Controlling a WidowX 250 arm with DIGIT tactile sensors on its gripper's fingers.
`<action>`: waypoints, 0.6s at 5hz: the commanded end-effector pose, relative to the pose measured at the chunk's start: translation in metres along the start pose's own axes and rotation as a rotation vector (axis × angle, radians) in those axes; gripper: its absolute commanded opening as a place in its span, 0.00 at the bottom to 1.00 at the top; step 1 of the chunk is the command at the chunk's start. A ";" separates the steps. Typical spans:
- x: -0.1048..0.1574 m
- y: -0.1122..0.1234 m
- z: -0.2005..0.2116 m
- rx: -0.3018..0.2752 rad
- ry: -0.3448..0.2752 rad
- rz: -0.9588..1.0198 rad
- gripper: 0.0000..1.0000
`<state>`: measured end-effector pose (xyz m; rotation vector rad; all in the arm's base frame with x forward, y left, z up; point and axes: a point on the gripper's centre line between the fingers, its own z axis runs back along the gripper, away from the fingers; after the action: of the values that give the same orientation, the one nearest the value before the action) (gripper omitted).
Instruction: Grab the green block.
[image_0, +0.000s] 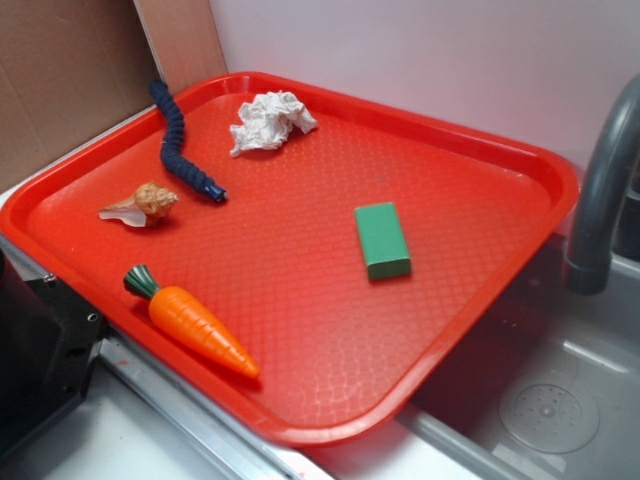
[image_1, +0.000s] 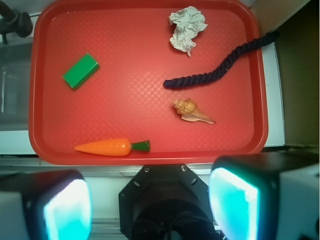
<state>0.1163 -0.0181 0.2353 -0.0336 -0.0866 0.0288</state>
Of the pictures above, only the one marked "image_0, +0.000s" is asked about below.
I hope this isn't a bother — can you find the dark blue fabric tube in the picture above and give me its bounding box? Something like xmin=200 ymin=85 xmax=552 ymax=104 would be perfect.
xmin=149 ymin=80 xmax=228 ymax=204

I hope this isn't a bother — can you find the red plastic tray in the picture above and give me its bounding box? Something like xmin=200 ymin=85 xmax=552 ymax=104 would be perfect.
xmin=1 ymin=73 xmax=578 ymax=446

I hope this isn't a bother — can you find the grey toy sink basin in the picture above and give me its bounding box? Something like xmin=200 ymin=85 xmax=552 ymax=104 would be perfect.
xmin=399 ymin=238 xmax=639 ymax=479

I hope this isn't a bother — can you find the light wooden board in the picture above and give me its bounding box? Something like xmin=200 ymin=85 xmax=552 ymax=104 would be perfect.
xmin=134 ymin=0 xmax=227 ymax=94

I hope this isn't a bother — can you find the grey toy faucet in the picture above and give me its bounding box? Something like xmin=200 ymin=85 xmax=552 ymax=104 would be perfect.
xmin=563 ymin=76 xmax=639 ymax=295

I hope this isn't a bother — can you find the crumpled white paper towel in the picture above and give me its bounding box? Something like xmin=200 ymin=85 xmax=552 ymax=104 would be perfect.
xmin=229 ymin=91 xmax=319 ymax=158

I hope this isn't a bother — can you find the orange toy carrot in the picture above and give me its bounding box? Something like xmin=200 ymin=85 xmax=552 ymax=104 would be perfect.
xmin=123 ymin=265 xmax=260 ymax=379

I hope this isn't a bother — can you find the brown cardboard panel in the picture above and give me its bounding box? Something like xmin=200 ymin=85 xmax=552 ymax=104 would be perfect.
xmin=1 ymin=1 xmax=158 ymax=190

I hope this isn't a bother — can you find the green rectangular block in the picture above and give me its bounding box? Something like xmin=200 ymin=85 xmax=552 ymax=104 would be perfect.
xmin=354 ymin=203 xmax=412 ymax=281

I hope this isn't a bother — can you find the tan seashell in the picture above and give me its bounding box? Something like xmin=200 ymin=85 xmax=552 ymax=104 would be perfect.
xmin=98 ymin=182 xmax=179 ymax=228

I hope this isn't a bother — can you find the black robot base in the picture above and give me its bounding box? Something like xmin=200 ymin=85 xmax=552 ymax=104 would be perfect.
xmin=1 ymin=255 xmax=105 ymax=461

